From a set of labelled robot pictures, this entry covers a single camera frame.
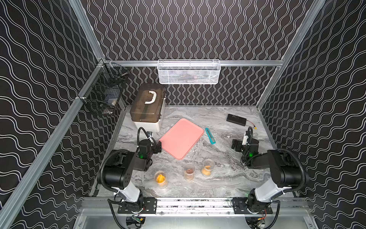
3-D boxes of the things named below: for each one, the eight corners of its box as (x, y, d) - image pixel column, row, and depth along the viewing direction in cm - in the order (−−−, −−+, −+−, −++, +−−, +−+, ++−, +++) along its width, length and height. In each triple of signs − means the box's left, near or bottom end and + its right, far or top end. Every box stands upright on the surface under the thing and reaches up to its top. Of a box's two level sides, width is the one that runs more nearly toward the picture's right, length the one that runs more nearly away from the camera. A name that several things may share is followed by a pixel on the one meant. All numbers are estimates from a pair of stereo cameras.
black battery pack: (226, 121, 114) (227, 118, 111) (227, 116, 117) (228, 113, 115) (244, 126, 111) (246, 123, 108) (245, 121, 114) (246, 118, 111)
